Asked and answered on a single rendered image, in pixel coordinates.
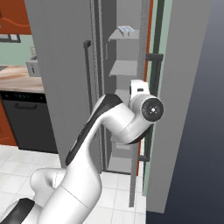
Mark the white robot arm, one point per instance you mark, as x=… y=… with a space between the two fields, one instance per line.
x=81 y=175

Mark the grey freezer shelf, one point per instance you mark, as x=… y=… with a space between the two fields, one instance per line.
x=121 y=164
x=124 y=68
x=119 y=35

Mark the grey fridge door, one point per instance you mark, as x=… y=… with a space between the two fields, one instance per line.
x=61 y=73

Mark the ice cube tray with water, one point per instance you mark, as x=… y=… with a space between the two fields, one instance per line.
x=126 y=29

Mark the grey freezer door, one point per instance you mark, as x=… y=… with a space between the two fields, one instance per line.
x=144 y=32

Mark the grey tall cabinet panel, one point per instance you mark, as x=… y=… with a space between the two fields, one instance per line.
x=180 y=102

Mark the black dishwasher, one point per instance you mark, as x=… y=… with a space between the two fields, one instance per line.
x=32 y=128

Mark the grey toaster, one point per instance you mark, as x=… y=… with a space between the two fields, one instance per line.
x=33 y=67

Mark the grey fridge body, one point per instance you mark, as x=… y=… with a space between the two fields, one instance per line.
x=124 y=10

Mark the orange base cupboard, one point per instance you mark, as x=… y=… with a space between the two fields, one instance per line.
x=6 y=128

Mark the black framed window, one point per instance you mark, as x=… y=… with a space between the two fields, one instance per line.
x=8 y=38

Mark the orange wall cupboards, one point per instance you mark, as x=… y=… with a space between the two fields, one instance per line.
x=17 y=14

